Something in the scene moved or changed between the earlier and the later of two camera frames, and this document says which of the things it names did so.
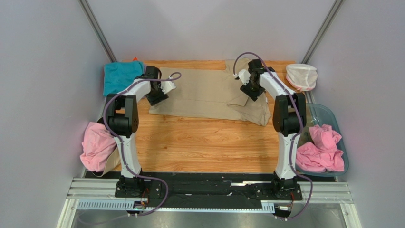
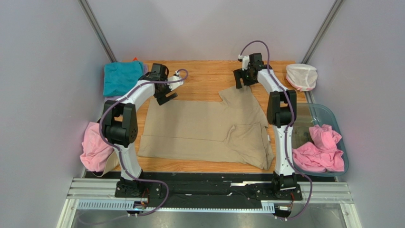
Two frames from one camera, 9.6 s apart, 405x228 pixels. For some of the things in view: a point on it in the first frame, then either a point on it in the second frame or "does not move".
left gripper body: [157, 96] does not move
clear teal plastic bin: [317, 114] does not move
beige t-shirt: [211, 93] to [235, 128]
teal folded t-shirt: [117, 75] does not move
